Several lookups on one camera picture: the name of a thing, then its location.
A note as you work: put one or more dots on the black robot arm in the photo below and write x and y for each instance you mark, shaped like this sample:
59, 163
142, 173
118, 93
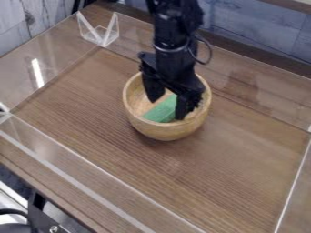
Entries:
178, 18

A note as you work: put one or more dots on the green rectangular stick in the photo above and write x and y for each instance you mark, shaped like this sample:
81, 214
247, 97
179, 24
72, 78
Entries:
163, 112

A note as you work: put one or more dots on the black table frame leg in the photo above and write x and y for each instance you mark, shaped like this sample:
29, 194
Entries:
48, 218

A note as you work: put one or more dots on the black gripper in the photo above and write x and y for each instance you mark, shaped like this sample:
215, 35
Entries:
168, 69

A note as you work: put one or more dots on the wooden bowl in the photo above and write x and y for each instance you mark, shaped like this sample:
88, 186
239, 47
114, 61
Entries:
138, 106

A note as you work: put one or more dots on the clear acrylic enclosure wall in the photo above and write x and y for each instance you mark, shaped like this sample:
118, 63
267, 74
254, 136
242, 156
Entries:
107, 204

